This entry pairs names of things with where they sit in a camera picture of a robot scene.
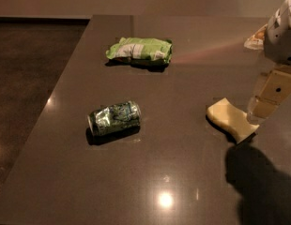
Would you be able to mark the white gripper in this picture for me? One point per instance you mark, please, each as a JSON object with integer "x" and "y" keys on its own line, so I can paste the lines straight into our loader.
{"x": 282, "y": 37}

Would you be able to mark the yellow sponge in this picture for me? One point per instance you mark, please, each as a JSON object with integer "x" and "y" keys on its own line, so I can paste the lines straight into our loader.
{"x": 231, "y": 119}

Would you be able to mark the crushed green soda can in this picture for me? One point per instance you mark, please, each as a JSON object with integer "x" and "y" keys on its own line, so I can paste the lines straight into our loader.
{"x": 114, "y": 118}

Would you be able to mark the white snack packet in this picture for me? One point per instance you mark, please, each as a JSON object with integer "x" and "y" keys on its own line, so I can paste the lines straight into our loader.
{"x": 256, "y": 41}

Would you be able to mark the green chip bag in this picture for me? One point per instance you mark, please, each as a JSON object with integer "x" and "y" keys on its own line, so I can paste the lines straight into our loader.
{"x": 141, "y": 51}

